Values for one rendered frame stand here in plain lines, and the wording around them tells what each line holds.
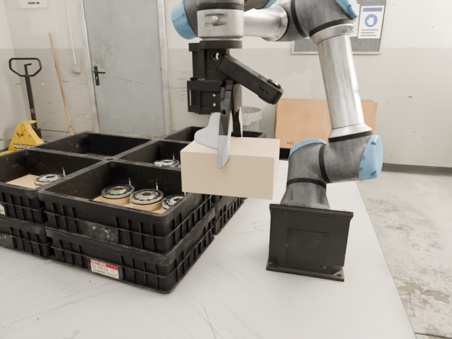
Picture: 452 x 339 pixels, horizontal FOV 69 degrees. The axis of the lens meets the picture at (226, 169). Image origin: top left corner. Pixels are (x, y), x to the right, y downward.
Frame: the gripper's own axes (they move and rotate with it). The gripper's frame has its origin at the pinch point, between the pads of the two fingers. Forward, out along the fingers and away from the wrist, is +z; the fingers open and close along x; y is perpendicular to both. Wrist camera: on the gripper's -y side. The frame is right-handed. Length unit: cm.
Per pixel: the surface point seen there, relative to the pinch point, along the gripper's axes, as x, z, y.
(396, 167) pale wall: -327, 105, -121
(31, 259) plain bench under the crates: -11, 39, 63
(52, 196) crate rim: -9, 17, 50
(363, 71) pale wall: -329, 3, -73
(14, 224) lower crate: -12, 29, 67
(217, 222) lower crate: -37, 35, 13
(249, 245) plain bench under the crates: -33, 40, 1
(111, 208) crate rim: -6.5, 17.1, 31.1
